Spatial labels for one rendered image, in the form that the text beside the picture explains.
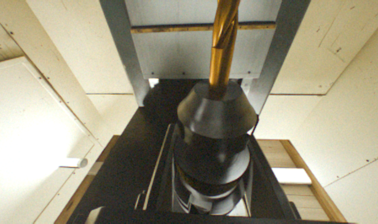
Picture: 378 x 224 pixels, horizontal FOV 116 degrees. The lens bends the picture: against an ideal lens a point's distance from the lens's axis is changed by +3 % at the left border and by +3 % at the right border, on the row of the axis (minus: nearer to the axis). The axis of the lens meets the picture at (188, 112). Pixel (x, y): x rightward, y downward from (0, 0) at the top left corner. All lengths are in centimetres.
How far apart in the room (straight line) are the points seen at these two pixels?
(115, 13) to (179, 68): 28
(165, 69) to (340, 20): 101
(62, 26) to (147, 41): 79
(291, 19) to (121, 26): 59
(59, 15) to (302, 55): 154
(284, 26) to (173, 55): 40
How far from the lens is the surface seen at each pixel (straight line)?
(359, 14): 123
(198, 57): 49
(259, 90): 67
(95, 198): 47
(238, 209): 27
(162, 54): 50
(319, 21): 111
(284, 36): 61
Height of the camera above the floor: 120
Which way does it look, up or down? 40 degrees up
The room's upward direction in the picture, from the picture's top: 177 degrees clockwise
